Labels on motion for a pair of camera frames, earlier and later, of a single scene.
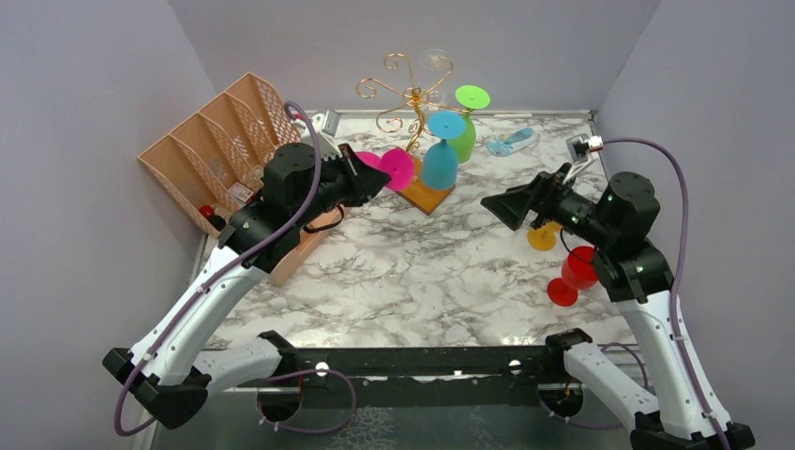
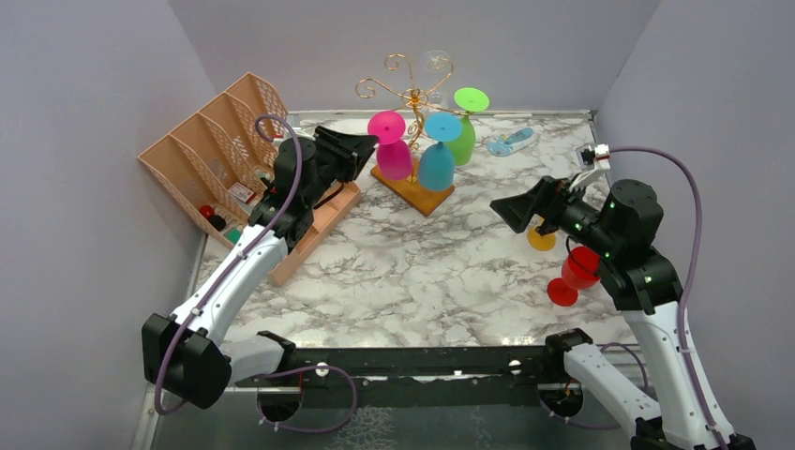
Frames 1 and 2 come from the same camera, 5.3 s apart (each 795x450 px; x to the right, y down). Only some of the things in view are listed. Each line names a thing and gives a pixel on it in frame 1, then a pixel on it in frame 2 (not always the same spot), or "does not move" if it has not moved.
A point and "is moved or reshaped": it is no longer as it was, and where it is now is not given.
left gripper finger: [360, 172] → [348, 142]
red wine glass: [579, 272] does not move
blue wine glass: [440, 166] does not move
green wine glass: [469, 97] does not move
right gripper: [547, 188] does not move
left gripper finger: [358, 194] → [363, 151]
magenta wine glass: [396, 162] is moved or reshaped
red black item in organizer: [217, 221] does not move
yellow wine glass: [544, 238] does not move
